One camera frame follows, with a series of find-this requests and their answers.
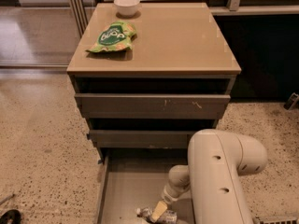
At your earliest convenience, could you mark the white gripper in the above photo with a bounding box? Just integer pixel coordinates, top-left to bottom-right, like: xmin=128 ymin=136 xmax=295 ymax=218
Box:
xmin=150 ymin=184 xmax=181 ymax=223

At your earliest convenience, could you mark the clear plastic bottle white label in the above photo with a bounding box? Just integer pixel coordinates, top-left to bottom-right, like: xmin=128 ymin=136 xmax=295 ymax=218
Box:
xmin=135 ymin=207 xmax=178 ymax=224

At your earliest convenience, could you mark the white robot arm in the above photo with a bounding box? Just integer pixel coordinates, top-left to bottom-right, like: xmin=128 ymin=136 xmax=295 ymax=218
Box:
xmin=162 ymin=129 xmax=267 ymax=224

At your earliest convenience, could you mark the bottom grey open drawer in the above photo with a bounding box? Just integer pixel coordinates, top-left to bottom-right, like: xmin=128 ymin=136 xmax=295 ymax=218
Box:
xmin=94 ymin=149 xmax=187 ymax=224

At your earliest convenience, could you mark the middle grey drawer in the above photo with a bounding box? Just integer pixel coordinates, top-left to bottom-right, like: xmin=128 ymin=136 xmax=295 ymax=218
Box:
xmin=88 ymin=130 xmax=195 ymax=148

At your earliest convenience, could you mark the grey drawer cabinet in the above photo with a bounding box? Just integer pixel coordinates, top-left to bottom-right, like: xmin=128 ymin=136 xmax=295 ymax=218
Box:
xmin=67 ymin=3 xmax=241 ymax=158

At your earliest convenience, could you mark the top grey drawer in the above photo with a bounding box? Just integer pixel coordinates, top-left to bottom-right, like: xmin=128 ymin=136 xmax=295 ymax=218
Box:
xmin=75 ymin=93 xmax=230 ymax=119

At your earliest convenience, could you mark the metal floor vent grille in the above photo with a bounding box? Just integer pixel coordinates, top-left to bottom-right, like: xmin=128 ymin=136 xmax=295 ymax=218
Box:
xmin=253 ymin=216 xmax=299 ymax=224

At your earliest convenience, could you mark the black shoe-like object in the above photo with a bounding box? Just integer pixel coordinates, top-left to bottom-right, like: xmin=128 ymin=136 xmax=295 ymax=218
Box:
xmin=0 ymin=209 xmax=21 ymax=224

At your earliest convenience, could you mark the grey rod on floor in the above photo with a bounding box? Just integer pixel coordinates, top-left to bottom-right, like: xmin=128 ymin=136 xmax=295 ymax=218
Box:
xmin=0 ymin=193 xmax=15 ymax=205

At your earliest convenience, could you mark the small dark floor object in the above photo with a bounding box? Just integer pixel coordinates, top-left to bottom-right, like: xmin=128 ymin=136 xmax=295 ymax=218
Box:
xmin=283 ymin=92 xmax=299 ymax=110

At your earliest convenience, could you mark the green snack bag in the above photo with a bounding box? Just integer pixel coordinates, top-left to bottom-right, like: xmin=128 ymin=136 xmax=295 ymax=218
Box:
xmin=88 ymin=21 xmax=136 ymax=53

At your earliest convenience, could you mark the white ceramic bowl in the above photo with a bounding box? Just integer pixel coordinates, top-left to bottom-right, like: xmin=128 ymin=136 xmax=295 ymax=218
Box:
xmin=114 ymin=0 xmax=140 ymax=17

